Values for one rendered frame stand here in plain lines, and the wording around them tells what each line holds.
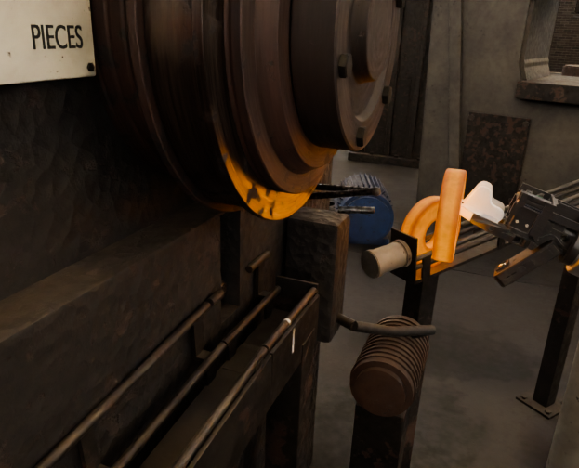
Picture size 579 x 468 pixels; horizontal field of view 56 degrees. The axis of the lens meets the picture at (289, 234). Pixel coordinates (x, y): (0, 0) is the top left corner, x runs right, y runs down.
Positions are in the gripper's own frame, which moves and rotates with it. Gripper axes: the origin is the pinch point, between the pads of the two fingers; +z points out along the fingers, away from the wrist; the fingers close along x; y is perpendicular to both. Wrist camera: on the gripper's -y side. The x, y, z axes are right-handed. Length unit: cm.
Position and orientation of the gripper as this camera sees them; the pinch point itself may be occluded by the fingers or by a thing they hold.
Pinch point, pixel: (452, 204)
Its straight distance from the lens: 95.3
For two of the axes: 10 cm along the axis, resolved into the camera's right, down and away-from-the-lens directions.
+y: 3.0, -8.5, -4.3
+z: -8.8, -4.2, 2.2
